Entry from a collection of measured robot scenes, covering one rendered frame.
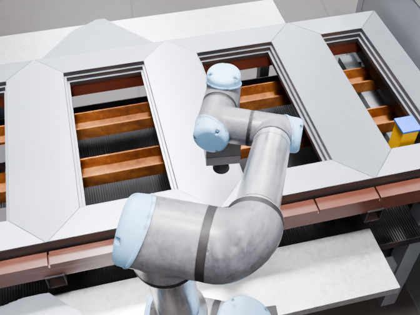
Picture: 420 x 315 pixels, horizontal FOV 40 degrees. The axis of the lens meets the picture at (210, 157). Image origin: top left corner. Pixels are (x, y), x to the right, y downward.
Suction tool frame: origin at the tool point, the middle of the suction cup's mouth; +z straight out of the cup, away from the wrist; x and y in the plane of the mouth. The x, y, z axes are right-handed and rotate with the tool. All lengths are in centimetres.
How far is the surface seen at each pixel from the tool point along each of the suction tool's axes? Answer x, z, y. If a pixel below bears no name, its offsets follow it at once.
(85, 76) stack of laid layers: -56, 14, 38
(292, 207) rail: 3.8, 14.8, -19.2
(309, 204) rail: 3.3, 14.8, -24.2
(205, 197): 0.7, 11.1, 3.9
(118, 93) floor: -140, 99, 36
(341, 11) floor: -202, 99, -103
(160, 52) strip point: -62, 12, 13
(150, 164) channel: -24.7, 25.1, 18.6
